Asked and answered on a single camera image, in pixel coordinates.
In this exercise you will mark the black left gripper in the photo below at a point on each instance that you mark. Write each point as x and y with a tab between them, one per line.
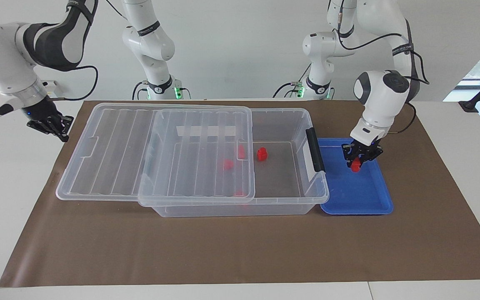
367	149

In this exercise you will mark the blue plastic tray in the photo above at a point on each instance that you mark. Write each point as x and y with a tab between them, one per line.
354	191

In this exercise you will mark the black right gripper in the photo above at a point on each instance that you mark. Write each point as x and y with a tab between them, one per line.
48	118

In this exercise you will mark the clear ribbed plastic lid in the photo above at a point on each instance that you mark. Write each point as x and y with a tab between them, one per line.
111	158

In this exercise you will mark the brown paper table mat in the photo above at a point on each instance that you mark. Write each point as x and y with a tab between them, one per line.
98	250

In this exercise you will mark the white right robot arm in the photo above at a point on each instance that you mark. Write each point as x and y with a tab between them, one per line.
2	62

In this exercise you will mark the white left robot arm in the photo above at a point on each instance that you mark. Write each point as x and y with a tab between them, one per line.
379	104

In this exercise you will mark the black box latch clip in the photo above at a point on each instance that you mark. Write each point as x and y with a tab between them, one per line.
316	151

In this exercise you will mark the red block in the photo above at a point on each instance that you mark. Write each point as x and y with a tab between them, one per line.
261	154
355	166
241	151
228	163
239	193

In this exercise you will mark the clear plastic storage box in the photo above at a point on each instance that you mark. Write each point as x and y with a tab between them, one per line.
281	175

